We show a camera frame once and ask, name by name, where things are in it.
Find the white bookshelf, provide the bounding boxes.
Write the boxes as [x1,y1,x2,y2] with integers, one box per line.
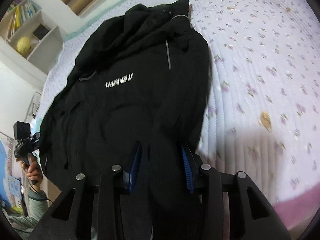
[0,0,64,77]

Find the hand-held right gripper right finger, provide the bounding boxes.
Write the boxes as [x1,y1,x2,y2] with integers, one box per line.
[179,142,285,240]

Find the pink blanket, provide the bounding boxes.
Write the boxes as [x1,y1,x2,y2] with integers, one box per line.
[271,185,317,240]

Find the person's left forearm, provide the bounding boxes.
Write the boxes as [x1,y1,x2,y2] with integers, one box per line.
[7,188,50,230]

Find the person's left hand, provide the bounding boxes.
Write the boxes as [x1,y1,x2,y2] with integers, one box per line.
[20,154,43,186]

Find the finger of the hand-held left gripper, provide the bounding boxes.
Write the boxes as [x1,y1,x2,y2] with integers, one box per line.
[30,131,41,147]

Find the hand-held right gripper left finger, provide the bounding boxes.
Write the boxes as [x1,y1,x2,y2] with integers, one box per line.
[30,140,143,240]

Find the row of leaning thin books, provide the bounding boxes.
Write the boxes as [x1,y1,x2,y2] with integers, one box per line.
[5,0,35,39]

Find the yellow globe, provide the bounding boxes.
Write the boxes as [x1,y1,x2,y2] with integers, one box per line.
[16,37,32,53]

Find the black hooded jacket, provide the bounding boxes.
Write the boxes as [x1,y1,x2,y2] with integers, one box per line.
[39,0,213,240]

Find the bed with dotted sheet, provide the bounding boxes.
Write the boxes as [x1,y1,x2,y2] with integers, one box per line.
[32,0,318,205]

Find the row of upright colourful books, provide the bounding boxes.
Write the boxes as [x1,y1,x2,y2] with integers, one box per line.
[7,0,29,13]

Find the black cable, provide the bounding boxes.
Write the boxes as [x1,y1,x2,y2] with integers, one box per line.
[28,177,54,203]

